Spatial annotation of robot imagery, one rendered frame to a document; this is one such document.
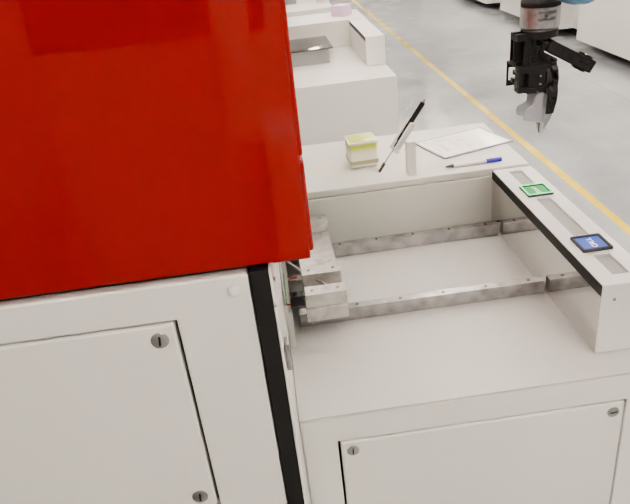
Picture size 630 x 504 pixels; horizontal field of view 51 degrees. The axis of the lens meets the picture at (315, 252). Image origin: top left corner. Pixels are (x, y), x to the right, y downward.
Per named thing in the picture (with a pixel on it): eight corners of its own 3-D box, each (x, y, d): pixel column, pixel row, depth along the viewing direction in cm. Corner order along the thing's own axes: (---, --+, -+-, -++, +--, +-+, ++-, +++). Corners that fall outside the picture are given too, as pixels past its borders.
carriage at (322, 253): (308, 323, 129) (307, 310, 128) (295, 240, 161) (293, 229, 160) (349, 317, 129) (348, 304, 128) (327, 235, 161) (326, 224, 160)
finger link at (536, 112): (518, 135, 139) (520, 91, 135) (545, 131, 140) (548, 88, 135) (523, 139, 137) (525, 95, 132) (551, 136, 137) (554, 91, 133)
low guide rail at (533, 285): (301, 327, 133) (299, 314, 132) (300, 321, 135) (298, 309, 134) (543, 293, 135) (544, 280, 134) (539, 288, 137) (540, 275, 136)
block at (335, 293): (306, 308, 128) (304, 295, 127) (305, 299, 131) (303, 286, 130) (347, 302, 129) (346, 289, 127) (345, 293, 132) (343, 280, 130)
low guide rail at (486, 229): (292, 263, 157) (290, 252, 156) (291, 259, 159) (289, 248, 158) (498, 235, 159) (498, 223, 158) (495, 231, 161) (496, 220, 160)
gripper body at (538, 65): (505, 88, 138) (507, 28, 133) (545, 83, 139) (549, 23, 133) (518, 97, 132) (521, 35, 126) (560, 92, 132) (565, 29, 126)
